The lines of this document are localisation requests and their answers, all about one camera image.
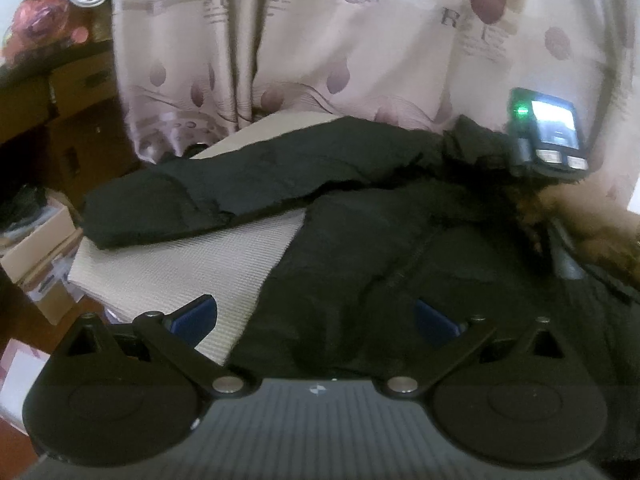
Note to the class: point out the large brown cardboard box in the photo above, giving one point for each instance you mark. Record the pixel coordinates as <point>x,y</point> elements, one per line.
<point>75,110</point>

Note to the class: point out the white box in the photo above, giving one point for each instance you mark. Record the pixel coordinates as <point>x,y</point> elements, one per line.
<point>20,375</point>

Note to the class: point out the open cardboard box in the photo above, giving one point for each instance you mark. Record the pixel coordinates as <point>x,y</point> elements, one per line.
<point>35,245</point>

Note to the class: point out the pink floral bundle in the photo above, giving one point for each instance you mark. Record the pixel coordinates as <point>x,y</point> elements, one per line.
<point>42,22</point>

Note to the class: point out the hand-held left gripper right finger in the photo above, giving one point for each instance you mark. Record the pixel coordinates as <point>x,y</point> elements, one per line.
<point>434,322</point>

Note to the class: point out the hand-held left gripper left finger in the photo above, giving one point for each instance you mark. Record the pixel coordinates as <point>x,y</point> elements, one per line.
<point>196,316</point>

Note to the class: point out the pink patterned curtain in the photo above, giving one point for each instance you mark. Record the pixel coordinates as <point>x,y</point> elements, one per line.
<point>350,35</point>

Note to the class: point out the black fur-hooded jacket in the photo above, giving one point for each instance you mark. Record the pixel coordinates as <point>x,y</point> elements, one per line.
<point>400,240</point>

